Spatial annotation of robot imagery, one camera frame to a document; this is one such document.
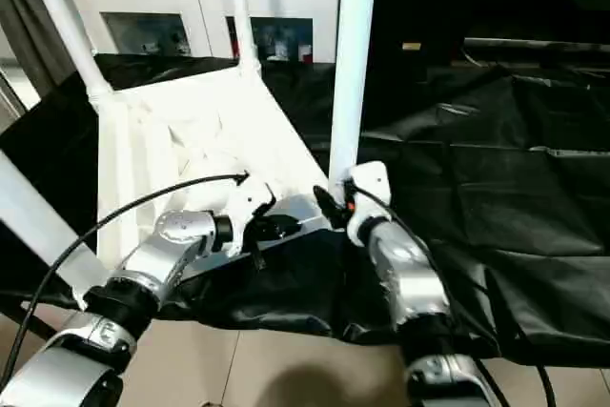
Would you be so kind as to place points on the white plastic table top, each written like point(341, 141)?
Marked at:
point(190, 130)

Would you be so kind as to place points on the black work surface mat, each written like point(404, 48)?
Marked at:
point(476, 188)

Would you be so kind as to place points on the red item in cabinet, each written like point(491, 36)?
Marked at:
point(233, 45)

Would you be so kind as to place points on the white figurine in cabinet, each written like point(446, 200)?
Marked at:
point(151, 47)

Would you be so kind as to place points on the grey metal bar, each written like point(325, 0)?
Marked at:
point(538, 45)

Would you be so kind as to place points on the grey curtain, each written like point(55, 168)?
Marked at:
point(28, 21)

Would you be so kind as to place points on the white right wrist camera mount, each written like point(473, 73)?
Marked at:
point(369, 188)

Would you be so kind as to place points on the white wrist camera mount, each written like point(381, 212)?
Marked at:
point(248, 197)
point(369, 188)

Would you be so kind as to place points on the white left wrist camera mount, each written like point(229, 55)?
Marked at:
point(248, 197)

